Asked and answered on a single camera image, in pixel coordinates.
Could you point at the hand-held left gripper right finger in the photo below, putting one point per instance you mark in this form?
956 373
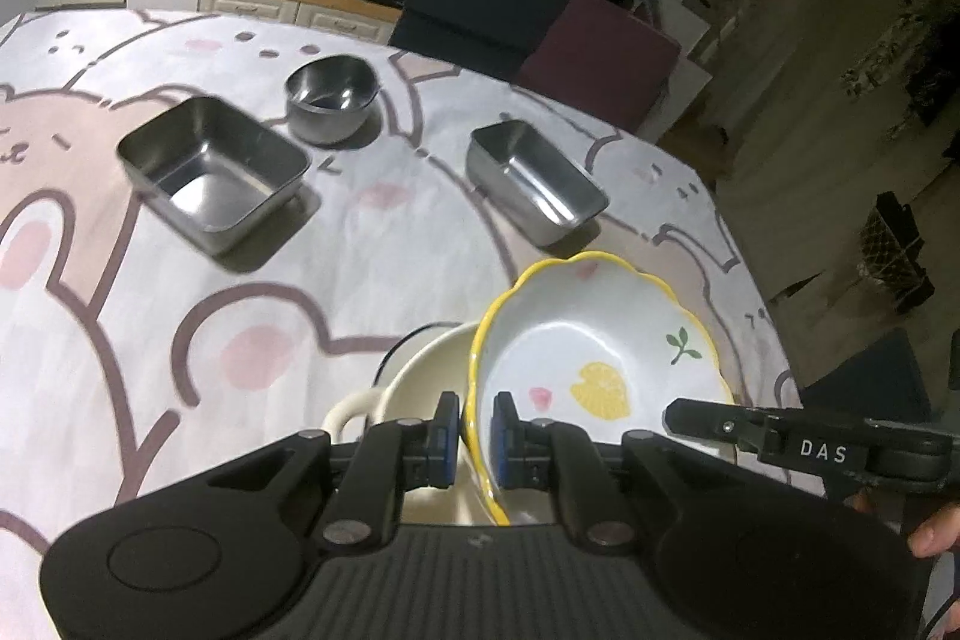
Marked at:
504 452

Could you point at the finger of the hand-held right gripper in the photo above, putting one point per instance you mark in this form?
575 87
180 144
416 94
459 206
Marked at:
709 424

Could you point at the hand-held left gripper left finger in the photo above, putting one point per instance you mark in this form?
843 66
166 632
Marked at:
444 452

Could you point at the yellow-rimmed flower bowl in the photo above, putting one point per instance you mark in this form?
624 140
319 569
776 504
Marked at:
585 340

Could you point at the small rectangular steel container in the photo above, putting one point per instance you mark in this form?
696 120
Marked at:
536 183

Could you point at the large rectangular steel container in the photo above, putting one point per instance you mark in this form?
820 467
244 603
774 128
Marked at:
214 175

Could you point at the round steel bowl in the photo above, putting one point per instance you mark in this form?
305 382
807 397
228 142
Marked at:
330 100

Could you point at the person's right hand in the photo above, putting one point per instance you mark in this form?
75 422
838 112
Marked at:
937 531

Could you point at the black mesh basket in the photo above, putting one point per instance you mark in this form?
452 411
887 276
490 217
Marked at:
896 250

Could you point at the bear-print tablecloth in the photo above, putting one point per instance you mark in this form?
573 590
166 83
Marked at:
187 325

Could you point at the maroon cushion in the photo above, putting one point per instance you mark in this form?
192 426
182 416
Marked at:
600 59

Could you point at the dark blue cushion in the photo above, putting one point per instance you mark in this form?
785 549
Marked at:
480 3

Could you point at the low wooden-top cabinet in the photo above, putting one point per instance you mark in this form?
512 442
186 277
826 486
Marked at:
300 10

